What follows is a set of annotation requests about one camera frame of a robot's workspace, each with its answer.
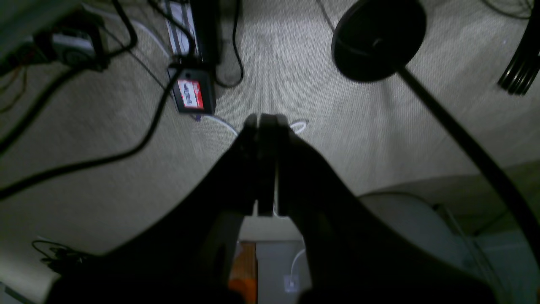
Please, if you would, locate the black box with red label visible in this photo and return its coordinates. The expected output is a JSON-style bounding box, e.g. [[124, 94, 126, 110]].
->
[[167, 63, 216, 115]]

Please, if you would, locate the black round stand base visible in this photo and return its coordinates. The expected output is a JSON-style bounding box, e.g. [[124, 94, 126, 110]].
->
[[331, 0, 427, 83]]

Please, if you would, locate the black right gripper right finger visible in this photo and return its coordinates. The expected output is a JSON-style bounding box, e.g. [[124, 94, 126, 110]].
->
[[258, 114, 497, 304]]

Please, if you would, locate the black floor cable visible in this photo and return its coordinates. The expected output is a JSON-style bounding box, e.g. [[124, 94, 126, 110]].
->
[[0, 0, 199, 200]]

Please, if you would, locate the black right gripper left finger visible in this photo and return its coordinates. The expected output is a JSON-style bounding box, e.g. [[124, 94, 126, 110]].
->
[[46, 114, 257, 304]]

